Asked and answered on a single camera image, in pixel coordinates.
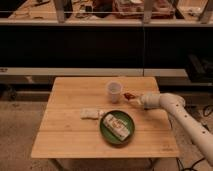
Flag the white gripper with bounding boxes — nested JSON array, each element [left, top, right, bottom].
[[130, 93, 160, 109]]

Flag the red pepper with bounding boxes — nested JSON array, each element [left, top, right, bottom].
[[124, 93, 136, 100]]

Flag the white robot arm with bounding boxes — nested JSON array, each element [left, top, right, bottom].
[[131, 93, 213, 167]]

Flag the white ceramic cup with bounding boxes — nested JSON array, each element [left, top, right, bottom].
[[106, 81, 122, 103]]

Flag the green plate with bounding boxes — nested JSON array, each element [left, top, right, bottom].
[[99, 110, 135, 145]]

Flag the dark case at right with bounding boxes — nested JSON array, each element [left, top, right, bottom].
[[185, 54, 213, 83]]

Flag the wooden table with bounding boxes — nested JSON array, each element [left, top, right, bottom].
[[30, 76, 180, 171]]

